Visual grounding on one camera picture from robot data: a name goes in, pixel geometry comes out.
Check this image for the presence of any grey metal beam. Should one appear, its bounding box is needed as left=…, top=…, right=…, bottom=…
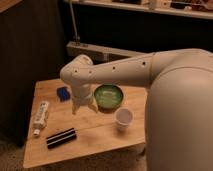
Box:
left=66, top=41, right=143, bottom=62

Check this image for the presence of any wooden shelf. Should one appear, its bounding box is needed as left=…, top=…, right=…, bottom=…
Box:
left=63, top=0, right=213, bottom=20

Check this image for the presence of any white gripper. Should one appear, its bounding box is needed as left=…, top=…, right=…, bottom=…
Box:
left=71, top=84, right=98, bottom=115

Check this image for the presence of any black white striped box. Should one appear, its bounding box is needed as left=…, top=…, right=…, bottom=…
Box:
left=46, top=128, right=77, bottom=149

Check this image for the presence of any white toothpaste tube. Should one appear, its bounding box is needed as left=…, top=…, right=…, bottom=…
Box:
left=33, top=101, right=50, bottom=137

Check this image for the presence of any green ceramic bowl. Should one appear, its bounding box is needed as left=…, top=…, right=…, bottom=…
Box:
left=94, top=84, right=124, bottom=109

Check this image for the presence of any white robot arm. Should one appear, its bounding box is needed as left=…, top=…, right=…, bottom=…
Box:
left=60, top=49, right=213, bottom=171

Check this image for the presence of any metal pole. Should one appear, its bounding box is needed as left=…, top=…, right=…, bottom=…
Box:
left=69, top=0, right=81, bottom=46

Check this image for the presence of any wooden table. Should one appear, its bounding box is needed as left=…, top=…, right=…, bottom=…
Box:
left=23, top=79, right=147, bottom=168

